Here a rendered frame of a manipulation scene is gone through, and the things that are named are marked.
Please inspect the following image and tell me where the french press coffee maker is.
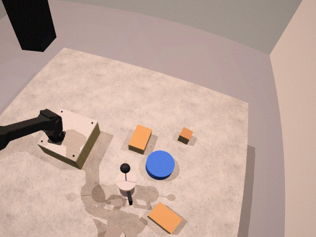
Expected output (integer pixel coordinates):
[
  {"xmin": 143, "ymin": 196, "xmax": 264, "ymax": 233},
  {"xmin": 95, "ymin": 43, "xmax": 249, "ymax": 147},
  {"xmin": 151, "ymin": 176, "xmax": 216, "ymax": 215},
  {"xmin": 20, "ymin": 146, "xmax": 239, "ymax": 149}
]
[{"xmin": 116, "ymin": 163, "xmax": 137, "ymax": 205}]

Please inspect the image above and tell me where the blue cylinder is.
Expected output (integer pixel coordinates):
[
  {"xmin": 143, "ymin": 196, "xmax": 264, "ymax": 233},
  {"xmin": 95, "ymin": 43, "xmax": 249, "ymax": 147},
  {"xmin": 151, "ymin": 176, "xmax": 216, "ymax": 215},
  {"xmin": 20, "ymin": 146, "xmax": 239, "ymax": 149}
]
[{"xmin": 146, "ymin": 150, "xmax": 175, "ymax": 180}]

